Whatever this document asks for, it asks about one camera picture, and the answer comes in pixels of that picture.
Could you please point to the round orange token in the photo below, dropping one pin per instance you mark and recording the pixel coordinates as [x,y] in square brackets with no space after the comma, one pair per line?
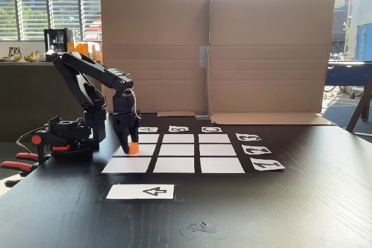
[133,148]

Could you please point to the white nine-square grid sheet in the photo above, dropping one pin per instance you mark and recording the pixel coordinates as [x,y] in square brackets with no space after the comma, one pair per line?
[174,155]

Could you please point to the paper label letter A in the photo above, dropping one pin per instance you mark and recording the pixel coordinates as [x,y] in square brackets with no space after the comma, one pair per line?
[147,129]

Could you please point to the paper label letter B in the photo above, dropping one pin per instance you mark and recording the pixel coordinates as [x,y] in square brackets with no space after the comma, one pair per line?
[178,129]

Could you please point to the white arrow paper sheet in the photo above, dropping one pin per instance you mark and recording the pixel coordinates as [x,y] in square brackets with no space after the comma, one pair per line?
[130,192]

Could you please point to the grey tape strip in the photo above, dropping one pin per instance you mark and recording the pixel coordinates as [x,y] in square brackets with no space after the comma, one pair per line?
[202,117]

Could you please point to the paper label letter C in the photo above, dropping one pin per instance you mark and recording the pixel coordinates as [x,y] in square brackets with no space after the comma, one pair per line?
[211,129]

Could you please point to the orange cartons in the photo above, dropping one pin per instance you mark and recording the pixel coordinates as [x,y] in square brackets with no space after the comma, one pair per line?
[80,48]

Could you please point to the red black table clamp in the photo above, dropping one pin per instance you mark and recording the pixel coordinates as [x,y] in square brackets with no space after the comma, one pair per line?
[17,167]
[36,140]

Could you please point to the grey counter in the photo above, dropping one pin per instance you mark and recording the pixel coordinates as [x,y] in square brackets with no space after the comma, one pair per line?
[29,100]

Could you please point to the grey tape on cardboard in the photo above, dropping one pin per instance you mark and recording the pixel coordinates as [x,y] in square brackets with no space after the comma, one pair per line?
[204,56]

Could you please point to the black coffee machine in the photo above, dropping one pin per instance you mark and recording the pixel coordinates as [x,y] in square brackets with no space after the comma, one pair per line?
[58,41]

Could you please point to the yellow banana bunch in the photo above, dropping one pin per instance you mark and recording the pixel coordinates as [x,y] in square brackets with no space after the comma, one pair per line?
[31,57]

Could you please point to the paper label number 3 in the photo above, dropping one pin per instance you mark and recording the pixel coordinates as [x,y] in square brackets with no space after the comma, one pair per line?
[248,137]

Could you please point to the clear tape scraps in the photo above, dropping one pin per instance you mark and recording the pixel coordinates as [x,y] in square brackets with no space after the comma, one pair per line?
[200,229]

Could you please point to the paper label number 2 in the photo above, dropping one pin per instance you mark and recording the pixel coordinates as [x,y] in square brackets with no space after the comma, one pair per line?
[256,150]

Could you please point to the paper label number 1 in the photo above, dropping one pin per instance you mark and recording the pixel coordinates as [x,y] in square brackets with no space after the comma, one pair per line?
[267,165]

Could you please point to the brown cardboard box screen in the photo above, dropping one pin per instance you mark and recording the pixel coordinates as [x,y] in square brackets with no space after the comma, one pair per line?
[261,41]

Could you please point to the blue foosball table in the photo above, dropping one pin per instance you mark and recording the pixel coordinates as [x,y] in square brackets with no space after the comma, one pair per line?
[348,76]

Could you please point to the dark wooden stand leg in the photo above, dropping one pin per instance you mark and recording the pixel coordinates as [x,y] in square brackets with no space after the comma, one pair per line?
[360,105]

